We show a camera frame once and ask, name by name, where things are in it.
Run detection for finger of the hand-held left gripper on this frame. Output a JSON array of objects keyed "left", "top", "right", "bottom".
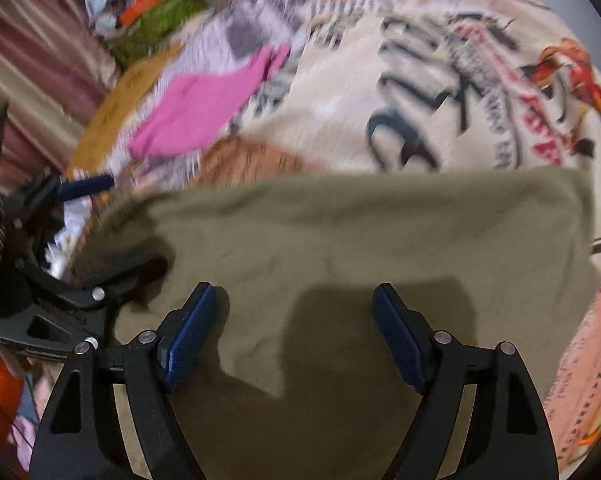
[
  {"left": 3, "top": 172, "right": 115, "bottom": 223},
  {"left": 0, "top": 255, "right": 170, "bottom": 362}
]

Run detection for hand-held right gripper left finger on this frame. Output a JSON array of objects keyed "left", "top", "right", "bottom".
[{"left": 29, "top": 282, "right": 217, "bottom": 480}]

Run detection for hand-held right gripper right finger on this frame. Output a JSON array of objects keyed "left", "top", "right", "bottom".
[{"left": 372, "top": 282, "right": 559, "bottom": 480}]

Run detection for olive green pants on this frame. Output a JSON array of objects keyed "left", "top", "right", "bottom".
[{"left": 73, "top": 165, "right": 601, "bottom": 480}]

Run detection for striped brown curtain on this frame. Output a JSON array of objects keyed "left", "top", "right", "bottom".
[{"left": 0, "top": 0, "right": 122, "bottom": 192}]

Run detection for pink cloth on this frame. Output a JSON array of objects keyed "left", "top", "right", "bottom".
[{"left": 128, "top": 44, "right": 292, "bottom": 161}]

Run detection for bed with newspaper print sheet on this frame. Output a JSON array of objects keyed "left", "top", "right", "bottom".
[{"left": 45, "top": 0, "right": 601, "bottom": 467}]

